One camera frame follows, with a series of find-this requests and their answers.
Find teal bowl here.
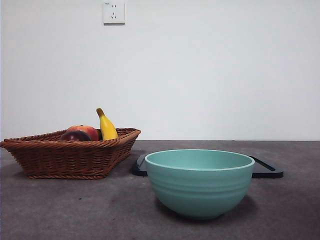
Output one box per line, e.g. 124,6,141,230
144,149,256,221

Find dark red plum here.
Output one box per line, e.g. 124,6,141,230
59,129,93,142

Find yellow banana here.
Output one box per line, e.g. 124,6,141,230
96,107,119,141

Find black rectangular tray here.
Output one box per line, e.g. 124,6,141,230
131,153,284,179

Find red orange peach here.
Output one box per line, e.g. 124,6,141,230
66,124,100,141

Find brown wicker basket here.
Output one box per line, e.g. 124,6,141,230
0,127,142,180

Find white wall socket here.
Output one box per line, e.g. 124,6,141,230
103,1,126,25

